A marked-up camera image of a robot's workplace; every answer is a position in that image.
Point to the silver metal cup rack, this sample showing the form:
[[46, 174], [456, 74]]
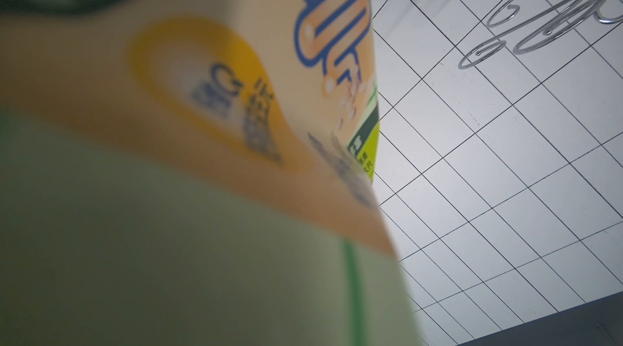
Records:
[[557, 20]]

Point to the green oats bag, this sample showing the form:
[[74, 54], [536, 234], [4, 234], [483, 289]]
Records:
[[193, 172]]

